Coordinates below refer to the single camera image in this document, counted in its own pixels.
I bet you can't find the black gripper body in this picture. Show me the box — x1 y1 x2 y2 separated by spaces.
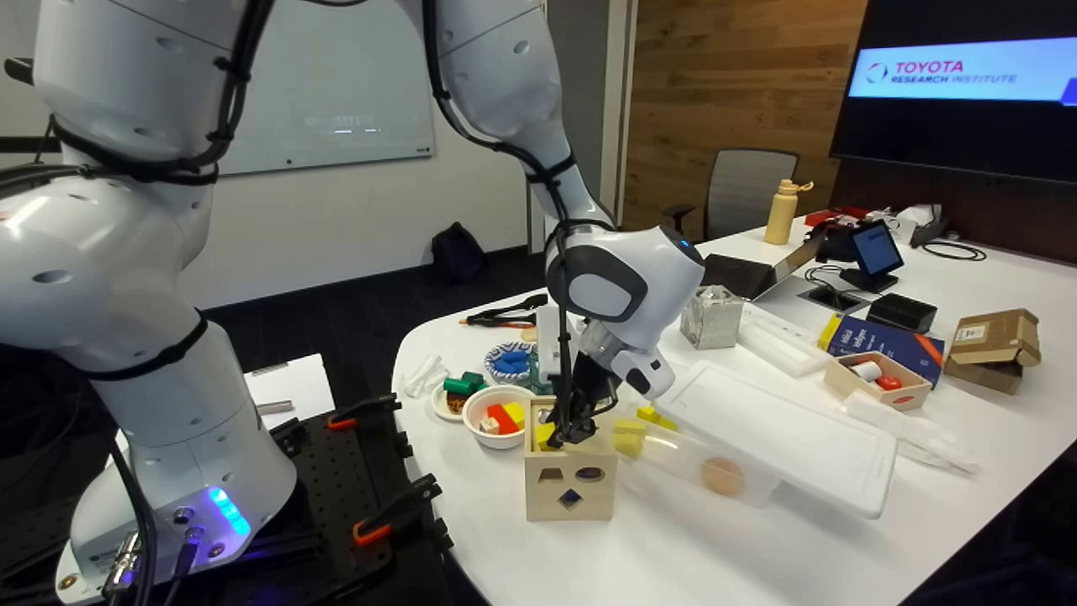
569 324 674 419

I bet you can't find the yellow cube block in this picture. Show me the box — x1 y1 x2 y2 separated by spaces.
532 423 556 452

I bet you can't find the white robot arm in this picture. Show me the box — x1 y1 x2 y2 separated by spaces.
0 0 705 606

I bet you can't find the yellow rectangular block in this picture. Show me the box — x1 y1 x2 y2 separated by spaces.
501 401 524 428

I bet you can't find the wooden shape sorter box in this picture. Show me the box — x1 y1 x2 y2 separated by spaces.
524 399 619 521

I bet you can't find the red rectangular block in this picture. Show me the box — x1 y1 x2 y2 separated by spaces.
483 408 520 436

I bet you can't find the green cylinder block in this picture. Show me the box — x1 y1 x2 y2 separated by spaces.
441 370 484 411

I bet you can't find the cardboard box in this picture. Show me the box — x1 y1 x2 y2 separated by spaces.
947 310 1040 394

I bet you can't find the white bowl with blocks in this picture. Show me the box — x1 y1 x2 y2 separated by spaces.
460 385 532 452

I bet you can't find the blue patterned paper plate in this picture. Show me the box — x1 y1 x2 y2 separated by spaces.
484 343 538 385

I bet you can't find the white plate with green blocks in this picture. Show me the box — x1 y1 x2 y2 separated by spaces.
436 370 484 421

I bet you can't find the round wooden cookie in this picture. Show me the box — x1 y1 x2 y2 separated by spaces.
702 458 745 495

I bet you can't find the clear plastic container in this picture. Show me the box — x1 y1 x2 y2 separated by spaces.
625 364 898 520

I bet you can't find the black orange clamp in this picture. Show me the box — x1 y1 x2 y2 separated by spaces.
350 474 441 548

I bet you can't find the grey office chair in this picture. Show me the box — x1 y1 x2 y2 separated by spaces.
705 149 797 241

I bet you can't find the yellow water bottle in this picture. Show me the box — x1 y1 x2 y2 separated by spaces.
766 179 810 247

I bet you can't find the small wooden tray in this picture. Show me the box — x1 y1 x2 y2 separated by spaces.
825 349 928 411

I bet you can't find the wall-mounted tv screen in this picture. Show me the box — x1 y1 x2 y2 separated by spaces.
831 0 1077 186

